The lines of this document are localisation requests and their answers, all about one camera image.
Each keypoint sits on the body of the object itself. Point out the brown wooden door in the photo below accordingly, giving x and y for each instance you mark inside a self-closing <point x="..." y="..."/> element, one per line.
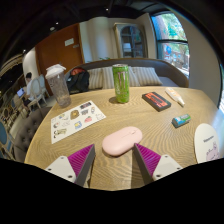
<point x="55" y="51"/>

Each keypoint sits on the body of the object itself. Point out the white sticker sheet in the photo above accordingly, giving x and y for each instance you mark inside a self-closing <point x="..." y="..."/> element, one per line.
<point x="75" y="121"/>

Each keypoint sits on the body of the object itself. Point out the person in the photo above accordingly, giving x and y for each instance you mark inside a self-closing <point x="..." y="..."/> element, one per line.
<point x="29" y="86"/>

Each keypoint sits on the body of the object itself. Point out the grey tufted chair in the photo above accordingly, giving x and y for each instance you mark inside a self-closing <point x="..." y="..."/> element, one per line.
<point x="28" y="130"/>

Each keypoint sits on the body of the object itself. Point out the dark-framed window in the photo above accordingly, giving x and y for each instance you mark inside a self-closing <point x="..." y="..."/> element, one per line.
<point x="171" y="43"/>

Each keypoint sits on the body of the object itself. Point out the pink computer mouse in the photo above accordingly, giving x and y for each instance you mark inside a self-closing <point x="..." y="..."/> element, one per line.
<point x="121" y="140"/>

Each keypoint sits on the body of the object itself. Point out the white squeeze tube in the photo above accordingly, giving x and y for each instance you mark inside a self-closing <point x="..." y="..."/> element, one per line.
<point x="174" y="96"/>

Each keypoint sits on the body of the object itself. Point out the grey curved sofa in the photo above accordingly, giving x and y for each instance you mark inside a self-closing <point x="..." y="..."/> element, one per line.
<point x="170" y="71"/>

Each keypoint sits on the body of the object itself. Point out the striped cushion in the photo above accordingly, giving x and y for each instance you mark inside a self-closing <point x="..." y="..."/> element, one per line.
<point x="107" y="78"/>
<point x="148" y="76"/>
<point x="95" y="79"/>

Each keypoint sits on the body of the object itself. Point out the arched glass cabinet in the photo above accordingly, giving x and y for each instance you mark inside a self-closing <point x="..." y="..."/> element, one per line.
<point x="131" y="41"/>

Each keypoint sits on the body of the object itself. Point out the open laptop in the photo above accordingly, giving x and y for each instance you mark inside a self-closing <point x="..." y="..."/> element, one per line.
<point x="20" y="92"/>

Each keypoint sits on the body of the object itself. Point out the black bag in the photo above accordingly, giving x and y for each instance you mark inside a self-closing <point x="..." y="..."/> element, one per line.
<point x="78" y="81"/>

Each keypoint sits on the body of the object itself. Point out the green drink can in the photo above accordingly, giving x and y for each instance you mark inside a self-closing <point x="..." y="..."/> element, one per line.
<point x="121" y="83"/>

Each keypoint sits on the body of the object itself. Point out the white sign on door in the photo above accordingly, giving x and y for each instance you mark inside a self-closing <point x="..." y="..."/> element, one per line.
<point x="69" y="42"/>

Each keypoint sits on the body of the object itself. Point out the black box with red print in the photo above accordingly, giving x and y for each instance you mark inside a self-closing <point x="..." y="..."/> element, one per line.
<point x="156" y="101"/>

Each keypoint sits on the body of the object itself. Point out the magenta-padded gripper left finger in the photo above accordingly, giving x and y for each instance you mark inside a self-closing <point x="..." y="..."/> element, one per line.
<point x="63" y="166"/>

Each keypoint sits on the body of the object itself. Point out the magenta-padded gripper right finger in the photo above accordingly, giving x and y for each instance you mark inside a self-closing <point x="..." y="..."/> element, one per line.
<point x="163" y="165"/>

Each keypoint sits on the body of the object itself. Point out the white chair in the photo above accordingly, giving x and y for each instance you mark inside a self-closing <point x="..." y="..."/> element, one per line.
<point x="37" y="90"/>

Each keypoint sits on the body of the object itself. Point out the clear plastic cup with lid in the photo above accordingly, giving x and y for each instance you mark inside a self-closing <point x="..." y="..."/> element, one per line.
<point x="60" y="88"/>

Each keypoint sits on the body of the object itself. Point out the small teal and white pack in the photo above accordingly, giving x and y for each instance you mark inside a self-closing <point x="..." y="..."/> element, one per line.
<point x="181" y="120"/>

